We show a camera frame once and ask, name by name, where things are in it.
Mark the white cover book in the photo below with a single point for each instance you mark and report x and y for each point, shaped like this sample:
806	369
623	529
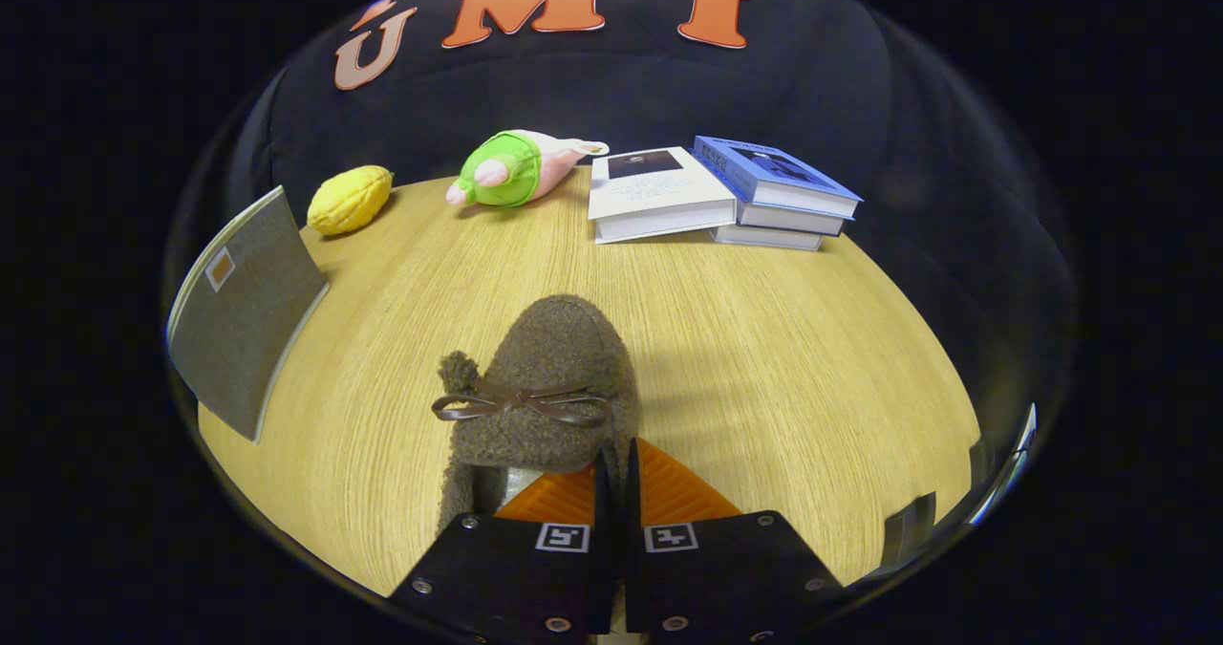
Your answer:
654	191

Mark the blue cover book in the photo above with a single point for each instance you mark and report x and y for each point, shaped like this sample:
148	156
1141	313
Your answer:
774	172

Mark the yellow plush toy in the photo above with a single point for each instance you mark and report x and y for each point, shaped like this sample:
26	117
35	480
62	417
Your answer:
349	201

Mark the brown fleece shoe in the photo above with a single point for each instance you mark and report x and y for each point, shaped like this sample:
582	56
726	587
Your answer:
564	358

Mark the dark grey slab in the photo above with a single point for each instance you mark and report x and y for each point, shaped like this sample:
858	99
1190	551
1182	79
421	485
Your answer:
910	530

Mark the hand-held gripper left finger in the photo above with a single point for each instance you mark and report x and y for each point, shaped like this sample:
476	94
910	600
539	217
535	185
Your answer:
604	569

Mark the black backdrop cloth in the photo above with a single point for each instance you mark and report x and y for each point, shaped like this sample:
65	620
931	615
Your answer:
812	91

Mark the thick white-paged book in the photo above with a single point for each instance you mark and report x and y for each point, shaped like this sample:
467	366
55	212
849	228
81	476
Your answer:
769	237
793	218

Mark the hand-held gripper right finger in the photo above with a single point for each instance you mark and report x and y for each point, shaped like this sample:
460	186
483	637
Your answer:
632	569

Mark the grey fabric storage box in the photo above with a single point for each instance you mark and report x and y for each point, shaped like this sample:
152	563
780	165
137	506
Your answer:
248	311

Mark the green and pink plush toy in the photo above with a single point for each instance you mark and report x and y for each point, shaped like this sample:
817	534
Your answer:
506	172

